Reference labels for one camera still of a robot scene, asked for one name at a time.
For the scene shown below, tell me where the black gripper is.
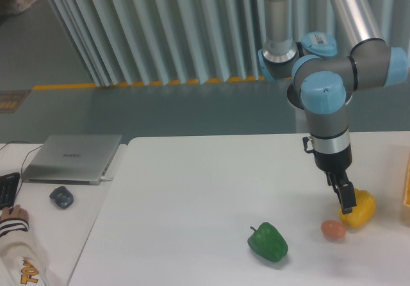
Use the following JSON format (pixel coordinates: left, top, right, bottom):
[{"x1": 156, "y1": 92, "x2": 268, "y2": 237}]
[{"x1": 302, "y1": 137, "x2": 357, "y2": 214}]

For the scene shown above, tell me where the yellow bell pepper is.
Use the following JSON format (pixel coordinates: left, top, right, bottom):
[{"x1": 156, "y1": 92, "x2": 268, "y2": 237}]
[{"x1": 338, "y1": 188, "x2": 376, "y2": 228}]

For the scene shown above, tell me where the cream sleeved forearm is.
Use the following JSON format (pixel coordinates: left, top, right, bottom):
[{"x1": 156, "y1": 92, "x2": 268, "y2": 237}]
[{"x1": 1, "y1": 218, "x2": 49, "y2": 285}]

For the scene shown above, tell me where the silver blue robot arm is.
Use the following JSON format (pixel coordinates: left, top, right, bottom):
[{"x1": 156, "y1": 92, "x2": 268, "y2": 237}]
[{"x1": 258, "y1": 0, "x2": 409, "y2": 214}]

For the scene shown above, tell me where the green bell pepper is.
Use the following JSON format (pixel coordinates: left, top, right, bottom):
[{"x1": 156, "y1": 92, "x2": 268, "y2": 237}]
[{"x1": 247, "y1": 222, "x2": 289, "y2": 263}]

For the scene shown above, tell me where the person's hand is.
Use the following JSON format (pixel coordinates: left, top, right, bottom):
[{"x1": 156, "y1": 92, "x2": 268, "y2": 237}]
[{"x1": 1, "y1": 205, "x2": 29, "y2": 224}]

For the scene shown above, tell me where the brown egg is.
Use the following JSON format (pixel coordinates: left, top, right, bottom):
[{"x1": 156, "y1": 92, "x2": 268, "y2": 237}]
[{"x1": 321, "y1": 220, "x2": 347, "y2": 240}]

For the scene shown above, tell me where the white folding partition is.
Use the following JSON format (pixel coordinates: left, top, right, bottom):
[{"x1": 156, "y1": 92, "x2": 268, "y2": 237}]
[{"x1": 49, "y1": 0, "x2": 409, "y2": 92}]

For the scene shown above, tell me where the silver closed laptop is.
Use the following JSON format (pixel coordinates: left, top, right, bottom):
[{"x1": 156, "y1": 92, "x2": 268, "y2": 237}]
[{"x1": 22, "y1": 134, "x2": 122, "y2": 185}]

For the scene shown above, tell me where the black keyboard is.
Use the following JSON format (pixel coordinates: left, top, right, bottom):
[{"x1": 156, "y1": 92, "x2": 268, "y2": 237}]
[{"x1": 0, "y1": 172, "x2": 21, "y2": 210}]

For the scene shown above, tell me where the black laptop cable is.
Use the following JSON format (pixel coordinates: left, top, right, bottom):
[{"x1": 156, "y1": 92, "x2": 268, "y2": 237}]
[{"x1": 0, "y1": 142, "x2": 44, "y2": 203}]

